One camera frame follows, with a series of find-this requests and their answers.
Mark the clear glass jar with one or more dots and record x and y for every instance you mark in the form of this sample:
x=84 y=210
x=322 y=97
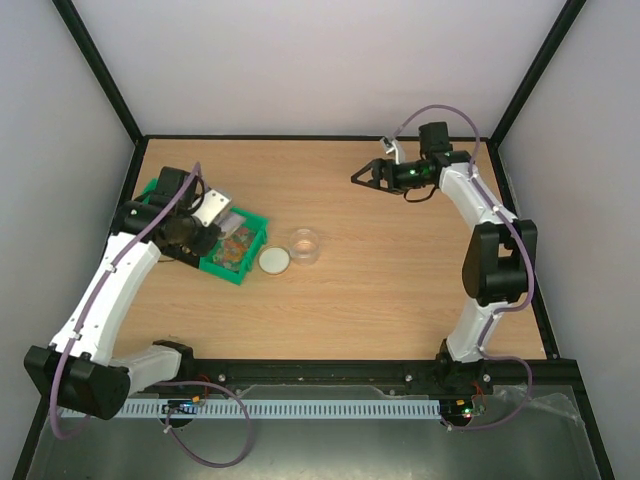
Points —
x=304 y=246

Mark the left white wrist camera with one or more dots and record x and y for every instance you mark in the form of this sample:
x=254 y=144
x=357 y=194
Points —
x=212 y=208

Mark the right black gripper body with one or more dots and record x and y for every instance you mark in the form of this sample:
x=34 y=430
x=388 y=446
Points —
x=385 y=175

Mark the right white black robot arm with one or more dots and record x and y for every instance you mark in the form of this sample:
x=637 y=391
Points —
x=498 y=269

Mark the black bin of lollipops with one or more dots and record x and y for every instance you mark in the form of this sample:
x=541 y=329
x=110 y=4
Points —
x=184 y=255

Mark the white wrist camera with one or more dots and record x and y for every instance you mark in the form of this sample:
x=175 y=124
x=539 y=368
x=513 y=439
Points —
x=393 y=148
x=212 y=208

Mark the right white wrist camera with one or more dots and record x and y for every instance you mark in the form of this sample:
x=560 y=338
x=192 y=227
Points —
x=393 y=148

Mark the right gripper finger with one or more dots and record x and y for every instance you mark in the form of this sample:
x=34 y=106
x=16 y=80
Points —
x=372 y=171
x=371 y=183

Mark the metal candy scoop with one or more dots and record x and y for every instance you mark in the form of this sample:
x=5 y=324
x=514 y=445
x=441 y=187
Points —
x=229 y=224

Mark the black aluminium frame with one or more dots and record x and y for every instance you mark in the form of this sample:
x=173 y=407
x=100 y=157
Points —
x=553 y=370

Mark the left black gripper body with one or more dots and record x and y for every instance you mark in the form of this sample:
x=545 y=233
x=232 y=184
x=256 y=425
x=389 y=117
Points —
x=202 y=247

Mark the white jar lid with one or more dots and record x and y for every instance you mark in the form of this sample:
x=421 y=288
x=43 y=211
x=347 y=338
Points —
x=274 y=260

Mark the metal front tray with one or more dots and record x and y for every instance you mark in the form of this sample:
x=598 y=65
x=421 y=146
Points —
x=544 y=438

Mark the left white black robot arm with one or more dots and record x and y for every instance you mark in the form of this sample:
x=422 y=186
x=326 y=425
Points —
x=78 y=370

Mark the green bin of sticks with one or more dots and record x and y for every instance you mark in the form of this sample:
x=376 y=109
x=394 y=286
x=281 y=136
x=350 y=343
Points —
x=148 y=194

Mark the light blue cable duct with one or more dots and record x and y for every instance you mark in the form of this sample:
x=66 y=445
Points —
x=150 y=408

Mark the green bin of gummies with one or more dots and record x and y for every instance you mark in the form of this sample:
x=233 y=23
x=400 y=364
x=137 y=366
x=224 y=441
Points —
x=232 y=258

